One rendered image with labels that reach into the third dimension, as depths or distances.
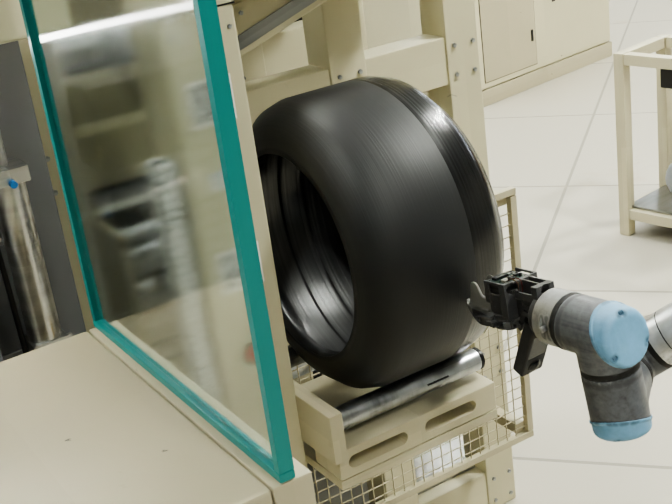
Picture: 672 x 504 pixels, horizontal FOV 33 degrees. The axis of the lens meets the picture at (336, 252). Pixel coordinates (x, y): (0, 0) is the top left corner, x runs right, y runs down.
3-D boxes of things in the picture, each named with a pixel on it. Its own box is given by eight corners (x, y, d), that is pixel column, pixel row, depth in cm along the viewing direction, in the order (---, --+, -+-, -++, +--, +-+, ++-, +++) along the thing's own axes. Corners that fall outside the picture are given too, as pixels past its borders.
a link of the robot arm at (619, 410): (659, 409, 179) (645, 338, 176) (651, 448, 169) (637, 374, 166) (599, 413, 183) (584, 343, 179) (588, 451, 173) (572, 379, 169)
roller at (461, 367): (322, 433, 208) (335, 439, 204) (317, 410, 207) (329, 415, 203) (473, 366, 224) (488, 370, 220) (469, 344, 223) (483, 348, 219)
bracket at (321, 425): (336, 466, 201) (328, 418, 197) (231, 387, 233) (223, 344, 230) (351, 459, 203) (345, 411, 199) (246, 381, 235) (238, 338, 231)
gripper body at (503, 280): (514, 265, 190) (564, 277, 180) (522, 313, 193) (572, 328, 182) (478, 280, 187) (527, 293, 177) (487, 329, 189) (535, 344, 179)
